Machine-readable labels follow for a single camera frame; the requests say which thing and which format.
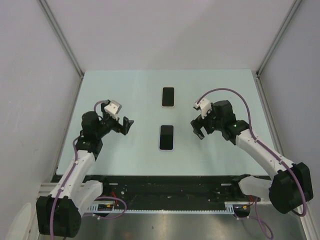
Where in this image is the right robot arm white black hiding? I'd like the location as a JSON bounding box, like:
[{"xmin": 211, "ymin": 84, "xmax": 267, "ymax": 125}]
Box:
[{"xmin": 190, "ymin": 98, "xmax": 314, "ymax": 214}]

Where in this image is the aluminium rail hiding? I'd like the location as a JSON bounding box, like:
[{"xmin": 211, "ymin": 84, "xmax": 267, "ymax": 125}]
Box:
[
  {"xmin": 36, "ymin": 182, "xmax": 57, "ymax": 200},
  {"xmin": 252, "ymin": 70, "xmax": 320, "ymax": 240}
]

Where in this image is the right aluminium frame post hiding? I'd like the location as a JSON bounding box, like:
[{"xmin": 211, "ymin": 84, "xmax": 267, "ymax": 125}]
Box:
[{"xmin": 255, "ymin": 0, "xmax": 304, "ymax": 78}]

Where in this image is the left aluminium frame post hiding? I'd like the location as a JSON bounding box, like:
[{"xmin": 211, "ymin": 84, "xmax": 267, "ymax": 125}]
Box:
[{"xmin": 37, "ymin": 0, "xmax": 84, "ymax": 80}]

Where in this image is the aluminium frame post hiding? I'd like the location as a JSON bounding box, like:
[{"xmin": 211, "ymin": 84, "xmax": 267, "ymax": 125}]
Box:
[
  {"xmin": 255, "ymin": 0, "xmax": 304, "ymax": 78},
  {"xmin": 37, "ymin": 0, "xmax": 84, "ymax": 80}
]

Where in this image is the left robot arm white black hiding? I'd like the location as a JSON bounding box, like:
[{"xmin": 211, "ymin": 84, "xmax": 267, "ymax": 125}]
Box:
[{"xmin": 36, "ymin": 100, "xmax": 134, "ymax": 239}]

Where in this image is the front aluminium rail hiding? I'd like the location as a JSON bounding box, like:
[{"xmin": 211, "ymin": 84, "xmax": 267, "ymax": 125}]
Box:
[{"xmin": 36, "ymin": 182, "xmax": 57, "ymax": 200}]

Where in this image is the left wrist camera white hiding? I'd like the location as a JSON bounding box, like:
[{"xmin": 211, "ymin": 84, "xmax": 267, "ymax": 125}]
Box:
[{"xmin": 103, "ymin": 100, "xmax": 122, "ymax": 120}]

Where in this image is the right side aluminium rail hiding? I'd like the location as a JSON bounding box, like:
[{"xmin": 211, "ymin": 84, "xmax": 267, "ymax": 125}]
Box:
[{"xmin": 252, "ymin": 70, "xmax": 320, "ymax": 240}]

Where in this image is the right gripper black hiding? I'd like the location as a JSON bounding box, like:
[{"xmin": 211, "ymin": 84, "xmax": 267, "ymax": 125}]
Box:
[{"xmin": 191, "ymin": 104, "xmax": 224, "ymax": 140}]

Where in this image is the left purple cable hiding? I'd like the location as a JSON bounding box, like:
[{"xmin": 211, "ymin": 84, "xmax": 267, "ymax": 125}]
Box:
[{"xmin": 48, "ymin": 99, "xmax": 128, "ymax": 237}]

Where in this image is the grey slotted cable duct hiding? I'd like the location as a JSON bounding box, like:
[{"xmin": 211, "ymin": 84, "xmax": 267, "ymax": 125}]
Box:
[{"xmin": 84, "ymin": 203, "xmax": 251, "ymax": 217}]

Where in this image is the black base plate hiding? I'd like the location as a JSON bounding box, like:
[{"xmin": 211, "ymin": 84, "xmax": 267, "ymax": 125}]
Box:
[{"xmin": 51, "ymin": 174, "xmax": 273, "ymax": 211}]

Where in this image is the phone in beige case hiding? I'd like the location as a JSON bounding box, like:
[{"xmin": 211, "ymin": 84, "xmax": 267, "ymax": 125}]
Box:
[{"xmin": 161, "ymin": 87, "xmax": 175, "ymax": 108}]

